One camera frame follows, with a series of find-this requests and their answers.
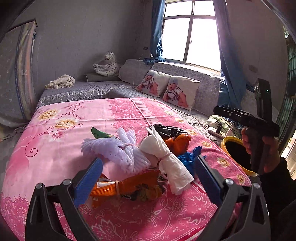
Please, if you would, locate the left blue curtain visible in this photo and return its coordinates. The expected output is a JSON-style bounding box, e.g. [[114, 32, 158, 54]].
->
[[144, 0, 165, 66]]

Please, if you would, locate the window with frame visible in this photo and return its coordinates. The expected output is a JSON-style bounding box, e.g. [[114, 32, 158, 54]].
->
[[162, 1, 221, 71]]

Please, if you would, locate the yellow rim trash bin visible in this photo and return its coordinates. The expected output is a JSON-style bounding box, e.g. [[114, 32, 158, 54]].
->
[[221, 136, 257, 177]]

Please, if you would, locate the grey quilted sofa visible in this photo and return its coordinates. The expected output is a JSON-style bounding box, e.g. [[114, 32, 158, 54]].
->
[[36, 59, 280, 147]]

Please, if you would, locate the person's right hand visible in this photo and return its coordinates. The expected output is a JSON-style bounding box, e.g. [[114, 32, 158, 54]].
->
[[240, 127, 281, 174]]

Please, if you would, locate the blue plastic bag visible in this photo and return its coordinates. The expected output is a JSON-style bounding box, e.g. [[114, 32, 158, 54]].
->
[[178, 146, 207, 177]]

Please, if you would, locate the beige crumpled cloth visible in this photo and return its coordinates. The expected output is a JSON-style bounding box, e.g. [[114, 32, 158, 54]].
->
[[45, 74, 75, 89]]

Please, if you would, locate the white tiger plush toy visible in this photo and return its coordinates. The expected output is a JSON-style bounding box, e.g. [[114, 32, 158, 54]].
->
[[93, 52, 120, 77]]

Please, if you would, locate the baby print pillow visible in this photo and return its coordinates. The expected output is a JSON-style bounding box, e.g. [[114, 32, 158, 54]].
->
[[162, 76, 200, 110], [136, 70, 171, 97]]

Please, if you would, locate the right baby print pillow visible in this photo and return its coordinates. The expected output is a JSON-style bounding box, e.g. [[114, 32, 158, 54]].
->
[[162, 76, 200, 110]]

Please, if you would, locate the white power strip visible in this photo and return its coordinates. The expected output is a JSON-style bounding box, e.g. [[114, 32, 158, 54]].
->
[[208, 126, 228, 139]]

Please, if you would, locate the orange peel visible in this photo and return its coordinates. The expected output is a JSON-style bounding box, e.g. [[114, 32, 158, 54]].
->
[[164, 134, 191, 156]]

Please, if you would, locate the left baby print pillow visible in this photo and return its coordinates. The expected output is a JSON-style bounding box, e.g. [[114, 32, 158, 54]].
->
[[136, 70, 171, 97]]

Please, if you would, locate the right blue curtain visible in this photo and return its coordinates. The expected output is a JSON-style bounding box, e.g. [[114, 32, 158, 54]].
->
[[213, 1, 253, 109]]

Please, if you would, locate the grey bolster cushion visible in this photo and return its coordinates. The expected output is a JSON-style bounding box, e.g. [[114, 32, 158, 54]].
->
[[83, 73, 120, 82]]

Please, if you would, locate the black plastic bag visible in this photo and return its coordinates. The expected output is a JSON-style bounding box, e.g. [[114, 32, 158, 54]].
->
[[149, 124, 189, 139]]

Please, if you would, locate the person's right forearm black sleeve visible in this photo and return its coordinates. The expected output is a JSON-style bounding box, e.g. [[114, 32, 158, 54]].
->
[[260, 157, 295, 240]]

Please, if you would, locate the leaning patterned mattress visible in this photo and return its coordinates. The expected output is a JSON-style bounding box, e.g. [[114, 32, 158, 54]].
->
[[1, 20, 37, 128]]

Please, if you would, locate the white tissue bundle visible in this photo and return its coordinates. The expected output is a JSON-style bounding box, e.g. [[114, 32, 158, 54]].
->
[[139, 126, 194, 195]]

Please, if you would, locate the orange snack wrapper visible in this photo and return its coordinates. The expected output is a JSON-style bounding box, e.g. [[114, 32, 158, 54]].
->
[[90, 170, 168, 208]]

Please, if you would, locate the blue curtain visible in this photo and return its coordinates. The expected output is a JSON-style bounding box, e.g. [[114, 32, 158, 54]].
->
[[213, 1, 253, 109], [144, 0, 165, 66]]

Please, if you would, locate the grey back cushion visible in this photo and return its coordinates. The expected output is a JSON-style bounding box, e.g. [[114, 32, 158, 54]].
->
[[119, 59, 151, 86]]

